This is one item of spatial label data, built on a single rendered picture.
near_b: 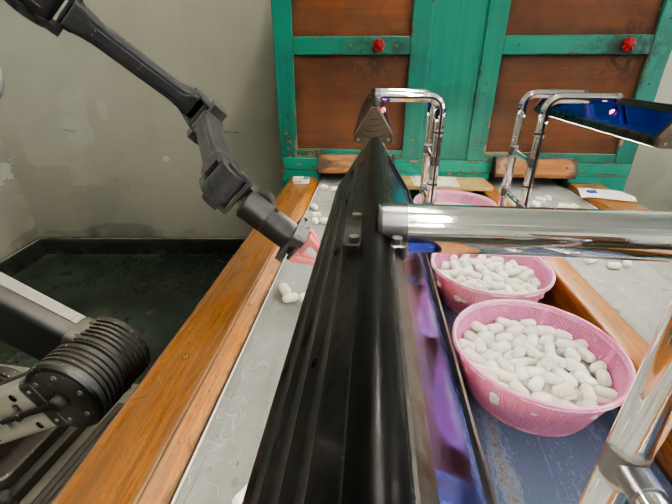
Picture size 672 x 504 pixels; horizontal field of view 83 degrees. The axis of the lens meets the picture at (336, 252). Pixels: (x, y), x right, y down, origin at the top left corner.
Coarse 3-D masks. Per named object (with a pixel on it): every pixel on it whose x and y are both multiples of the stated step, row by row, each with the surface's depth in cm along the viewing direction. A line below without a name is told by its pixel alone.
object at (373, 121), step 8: (368, 96) 113; (368, 104) 86; (376, 104) 72; (384, 104) 125; (360, 112) 104; (368, 112) 72; (376, 112) 72; (384, 112) 90; (360, 120) 79; (368, 120) 72; (376, 120) 72; (384, 120) 72; (360, 128) 73; (368, 128) 73; (376, 128) 73; (384, 128) 73; (360, 136) 74; (368, 136) 74; (376, 136) 73; (384, 136) 73; (392, 136) 73
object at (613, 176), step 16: (288, 160) 156; (304, 160) 155; (400, 160) 152; (416, 160) 151; (448, 160) 150; (464, 160) 150; (288, 176) 159; (320, 176) 160; (336, 176) 167; (448, 176) 153; (464, 176) 152; (480, 176) 152; (576, 176) 149; (592, 176) 148; (608, 176) 148; (624, 176) 147; (416, 192) 157
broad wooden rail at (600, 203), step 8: (568, 184) 149; (576, 184) 147; (584, 184) 147; (592, 184) 147; (600, 184) 147; (576, 192) 143; (592, 200) 132; (600, 200) 129; (608, 200) 129; (616, 200) 129; (600, 208) 128; (608, 208) 123; (616, 208) 122; (624, 208) 122; (632, 208) 122; (640, 208) 122
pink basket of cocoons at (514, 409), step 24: (480, 312) 73; (528, 312) 73; (552, 312) 72; (456, 336) 65; (576, 336) 69; (600, 336) 65; (600, 360) 64; (624, 360) 60; (480, 384) 59; (624, 384) 57; (504, 408) 57; (528, 408) 54; (552, 408) 51; (576, 408) 51; (600, 408) 51; (528, 432) 58; (552, 432) 56
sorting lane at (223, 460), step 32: (320, 192) 146; (320, 224) 117; (256, 320) 73; (288, 320) 73; (256, 352) 65; (256, 384) 58; (224, 416) 53; (256, 416) 53; (224, 448) 49; (256, 448) 49; (192, 480) 45; (224, 480) 45
